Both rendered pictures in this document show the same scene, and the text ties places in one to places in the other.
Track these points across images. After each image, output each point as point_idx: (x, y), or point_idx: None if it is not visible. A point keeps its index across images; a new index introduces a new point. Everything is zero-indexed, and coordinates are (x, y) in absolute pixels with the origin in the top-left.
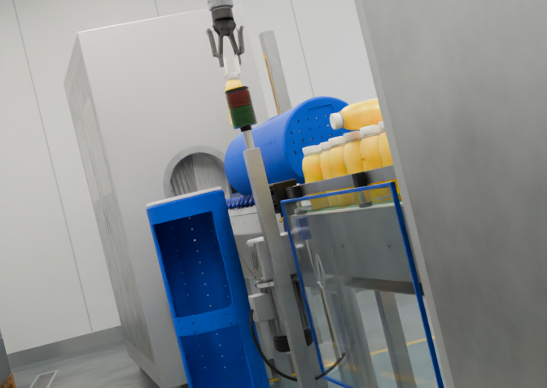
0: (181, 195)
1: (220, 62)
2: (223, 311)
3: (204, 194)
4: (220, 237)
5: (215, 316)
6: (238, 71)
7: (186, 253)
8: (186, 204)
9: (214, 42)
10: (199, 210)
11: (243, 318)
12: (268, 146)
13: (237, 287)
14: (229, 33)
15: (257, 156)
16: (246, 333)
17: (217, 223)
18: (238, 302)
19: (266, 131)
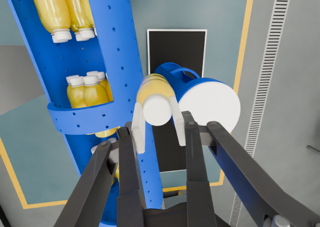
0: (215, 83)
1: (190, 116)
2: (176, 68)
3: (193, 86)
4: (178, 80)
5: (181, 67)
6: (139, 103)
7: None
8: (209, 79)
9: (234, 155)
10: (196, 79)
11: (165, 74)
12: (128, 1)
13: (167, 77)
14: (146, 215)
15: None
16: (164, 72)
17: (180, 83)
18: (167, 74)
19: (123, 27)
